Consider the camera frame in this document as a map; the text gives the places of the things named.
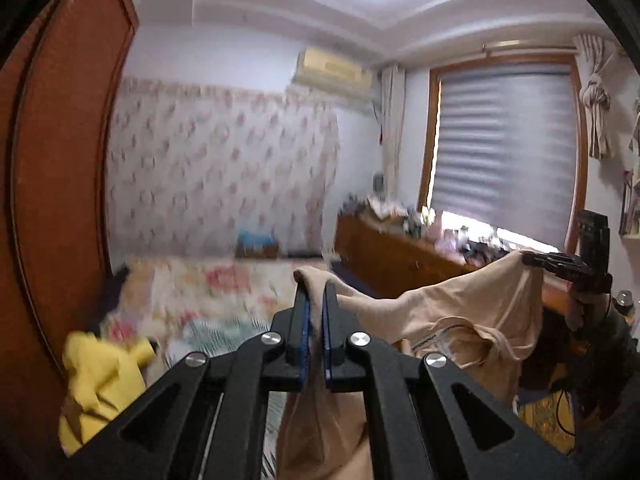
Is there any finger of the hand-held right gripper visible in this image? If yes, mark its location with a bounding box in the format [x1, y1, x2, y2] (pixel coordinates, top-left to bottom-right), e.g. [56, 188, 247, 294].
[522, 252, 583, 268]
[530, 263, 586, 281]

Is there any grey striped window blind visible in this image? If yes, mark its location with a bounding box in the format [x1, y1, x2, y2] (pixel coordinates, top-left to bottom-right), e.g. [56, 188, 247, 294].
[430, 62, 578, 256]

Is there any tied beige window curtain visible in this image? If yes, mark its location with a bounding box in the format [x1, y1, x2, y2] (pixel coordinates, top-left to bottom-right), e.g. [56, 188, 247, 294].
[572, 34, 626, 160]

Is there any beige printed T-shirt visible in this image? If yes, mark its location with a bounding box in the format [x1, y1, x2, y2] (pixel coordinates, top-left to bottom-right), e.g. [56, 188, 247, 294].
[277, 249, 546, 480]

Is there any wooden sideboard cabinet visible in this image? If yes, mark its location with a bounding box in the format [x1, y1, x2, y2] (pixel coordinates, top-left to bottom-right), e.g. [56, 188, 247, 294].
[334, 212, 591, 356]

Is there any open cardboard box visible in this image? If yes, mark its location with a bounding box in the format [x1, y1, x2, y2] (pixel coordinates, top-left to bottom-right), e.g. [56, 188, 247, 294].
[367, 192, 406, 221]

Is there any cardboard box with blue cloth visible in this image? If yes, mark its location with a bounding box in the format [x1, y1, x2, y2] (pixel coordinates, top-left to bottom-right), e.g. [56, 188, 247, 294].
[235, 230, 281, 260]

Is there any yellow plush toy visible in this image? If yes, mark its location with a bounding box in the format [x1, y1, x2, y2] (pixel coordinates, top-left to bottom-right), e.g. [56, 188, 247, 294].
[59, 330, 158, 456]

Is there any cream air conditioner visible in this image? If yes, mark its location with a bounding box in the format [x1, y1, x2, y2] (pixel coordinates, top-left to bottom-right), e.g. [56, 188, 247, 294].
[287, 47, 376, 113]

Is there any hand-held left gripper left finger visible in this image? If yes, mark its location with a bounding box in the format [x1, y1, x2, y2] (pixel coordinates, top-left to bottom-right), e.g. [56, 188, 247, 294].
[70, 282, 313, 480]

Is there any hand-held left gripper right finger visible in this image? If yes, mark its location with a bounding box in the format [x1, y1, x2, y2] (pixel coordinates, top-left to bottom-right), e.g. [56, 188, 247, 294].
[322, 282, 571, 480]

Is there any ring-patterned wall curtain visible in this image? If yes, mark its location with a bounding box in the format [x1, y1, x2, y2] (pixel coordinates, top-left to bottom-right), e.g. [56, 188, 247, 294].
[105, 76, 341, 261]

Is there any person's right hand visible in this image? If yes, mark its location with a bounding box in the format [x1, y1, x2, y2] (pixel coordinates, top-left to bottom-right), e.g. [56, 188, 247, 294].
[565, 285, 608, 331]

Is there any floral blanket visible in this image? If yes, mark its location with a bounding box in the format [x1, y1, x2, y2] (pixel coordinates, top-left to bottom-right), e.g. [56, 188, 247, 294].
[117, 257, 331, 351]

